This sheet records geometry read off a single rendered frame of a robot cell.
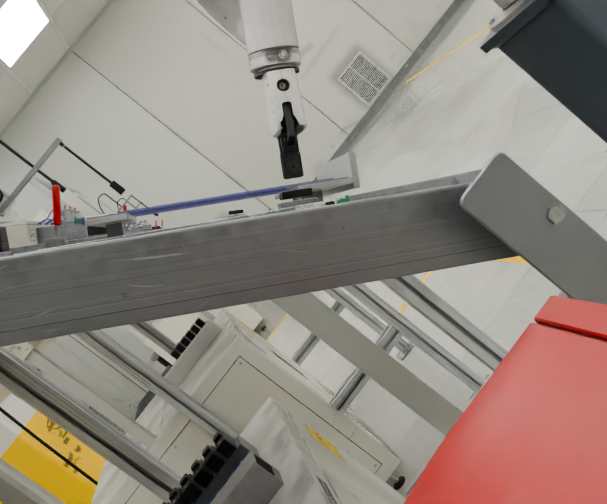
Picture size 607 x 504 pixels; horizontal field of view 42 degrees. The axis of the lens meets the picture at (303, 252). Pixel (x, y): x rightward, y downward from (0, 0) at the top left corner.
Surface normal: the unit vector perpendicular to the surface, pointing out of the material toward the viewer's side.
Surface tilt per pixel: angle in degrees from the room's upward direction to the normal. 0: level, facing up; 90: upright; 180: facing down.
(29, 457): 90
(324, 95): 90
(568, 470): 0
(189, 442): 90
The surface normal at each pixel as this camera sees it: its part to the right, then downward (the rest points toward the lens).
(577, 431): -0.77, -0.62
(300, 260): 0.15, 0.03
